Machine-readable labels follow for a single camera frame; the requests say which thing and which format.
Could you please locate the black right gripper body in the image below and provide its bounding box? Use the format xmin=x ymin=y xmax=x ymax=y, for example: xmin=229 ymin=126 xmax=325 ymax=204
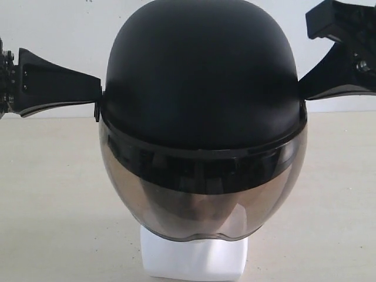
xmin=305 ymin=1 xmax=375 ymax=43

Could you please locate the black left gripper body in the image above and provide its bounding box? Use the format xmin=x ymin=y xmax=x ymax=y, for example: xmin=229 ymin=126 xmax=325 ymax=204
xmin=1 ymin=39 xmax=20 ymax=118

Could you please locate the white mannequin head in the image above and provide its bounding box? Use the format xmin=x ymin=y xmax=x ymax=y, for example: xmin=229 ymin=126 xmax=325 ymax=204
xmin=140 ymin=227 xmax=248 ymax=281

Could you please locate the black helmet with visor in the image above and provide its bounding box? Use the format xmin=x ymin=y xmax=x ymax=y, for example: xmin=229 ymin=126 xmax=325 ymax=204
xmin=99 ymin=1 xmax=307 ymax=242

